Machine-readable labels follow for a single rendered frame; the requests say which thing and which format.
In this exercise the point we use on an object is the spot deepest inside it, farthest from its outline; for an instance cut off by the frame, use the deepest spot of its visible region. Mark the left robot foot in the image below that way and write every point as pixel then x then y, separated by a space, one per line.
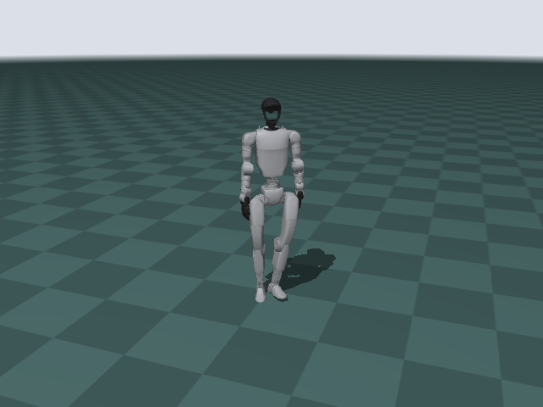
pixel 276 291

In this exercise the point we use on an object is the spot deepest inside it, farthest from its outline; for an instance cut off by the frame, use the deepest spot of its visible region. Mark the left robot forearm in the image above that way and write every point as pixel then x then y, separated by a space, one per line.
pixel 299 181

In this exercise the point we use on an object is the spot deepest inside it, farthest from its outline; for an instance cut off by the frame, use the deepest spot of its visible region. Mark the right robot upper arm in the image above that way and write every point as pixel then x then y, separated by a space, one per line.
pixel 248 139

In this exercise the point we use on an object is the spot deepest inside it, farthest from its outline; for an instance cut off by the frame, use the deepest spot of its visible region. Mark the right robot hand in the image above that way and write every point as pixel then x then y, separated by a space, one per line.
pixel 245 208

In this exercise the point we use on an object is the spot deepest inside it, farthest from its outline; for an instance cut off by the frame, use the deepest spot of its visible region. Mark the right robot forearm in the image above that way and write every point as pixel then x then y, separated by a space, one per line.
pixel 245 185

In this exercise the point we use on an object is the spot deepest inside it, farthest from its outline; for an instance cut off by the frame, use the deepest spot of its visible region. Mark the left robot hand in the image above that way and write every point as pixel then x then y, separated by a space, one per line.
pixel 300 196

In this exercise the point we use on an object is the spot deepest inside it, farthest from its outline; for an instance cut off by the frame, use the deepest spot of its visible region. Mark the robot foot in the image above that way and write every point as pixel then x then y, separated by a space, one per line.
pixel 260 295
pixel 276 291

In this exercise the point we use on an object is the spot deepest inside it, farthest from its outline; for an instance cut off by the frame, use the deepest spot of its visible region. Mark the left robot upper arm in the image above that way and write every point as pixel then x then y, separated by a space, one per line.
pixel 295 149

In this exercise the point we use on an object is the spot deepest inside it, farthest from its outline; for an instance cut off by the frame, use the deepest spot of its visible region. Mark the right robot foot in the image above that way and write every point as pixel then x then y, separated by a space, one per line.
pixel 260 295

